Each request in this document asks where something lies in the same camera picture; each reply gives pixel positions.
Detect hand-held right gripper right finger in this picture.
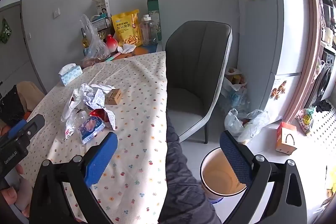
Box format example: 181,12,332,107
219,130,307,224

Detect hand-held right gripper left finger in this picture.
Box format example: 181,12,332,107
29,132,118,224

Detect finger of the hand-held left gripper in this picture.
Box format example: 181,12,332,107
8,114,46,146

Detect white trash bin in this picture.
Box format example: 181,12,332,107
200,147,248,199

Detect white paper towel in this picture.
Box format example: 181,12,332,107
61,84,88,122

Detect person's left hand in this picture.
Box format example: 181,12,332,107
0,164,33,218

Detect beige chair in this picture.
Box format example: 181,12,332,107
16,81,46,111

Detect plastic bag with groceries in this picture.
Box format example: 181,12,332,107
224,108,271,145

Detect clear plastic wrapper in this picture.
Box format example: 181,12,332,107
64,109,88,141

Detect red foil snack wrapper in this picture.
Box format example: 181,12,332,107
89,108,116,131

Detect orange cardboard box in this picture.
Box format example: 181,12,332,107
275,121,298,155

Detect dark purple cloth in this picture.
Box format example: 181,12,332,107
159,109,222,224

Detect clear blue plastic pack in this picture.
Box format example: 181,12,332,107
222,90,250,115

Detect blue white tissue box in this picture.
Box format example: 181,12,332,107
58,63,83,86

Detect crumpled printed paper wrapper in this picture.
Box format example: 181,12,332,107
83,84,116,109

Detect small brown cardboard box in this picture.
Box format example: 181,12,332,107
105,88,123,105

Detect grey door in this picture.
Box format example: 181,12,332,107
0,1,45,94

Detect floral tablecloth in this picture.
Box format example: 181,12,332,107
20,51,168,224

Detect white bag with fruit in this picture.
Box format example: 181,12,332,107
220,68,248,98

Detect yellow smiley bag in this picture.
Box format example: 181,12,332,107
297,107,317,135

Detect orange figurine magnets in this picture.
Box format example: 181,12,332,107
272,84,287,98

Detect white dotted mat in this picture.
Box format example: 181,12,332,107
299,99,336,151

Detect grey chair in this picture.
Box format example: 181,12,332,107
165,21,233,144

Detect green door hanging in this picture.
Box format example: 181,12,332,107
0,19,11,43

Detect clear plastic bag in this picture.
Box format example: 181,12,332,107
79,14,111,67

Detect black cloth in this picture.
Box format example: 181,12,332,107
312,100,332,113

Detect red white vase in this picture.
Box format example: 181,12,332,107
105,34,118,52

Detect small crumpled white tissue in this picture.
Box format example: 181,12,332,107
117,44,137,54

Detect washing machine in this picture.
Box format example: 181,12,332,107
310,48,336,104

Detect white fridge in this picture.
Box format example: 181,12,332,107
238,0,311,115

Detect yellow snack bag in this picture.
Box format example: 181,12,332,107
111,9,143,47

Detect clear water bottle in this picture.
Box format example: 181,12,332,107
139,14,159,46

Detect tall white carton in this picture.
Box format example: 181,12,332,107
96,0,110,18

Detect tall green box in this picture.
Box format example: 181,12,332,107
147,0,163,42

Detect black wire basket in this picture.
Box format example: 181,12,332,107
91,17,113,31

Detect pink door frame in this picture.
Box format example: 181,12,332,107
283,0,324,122

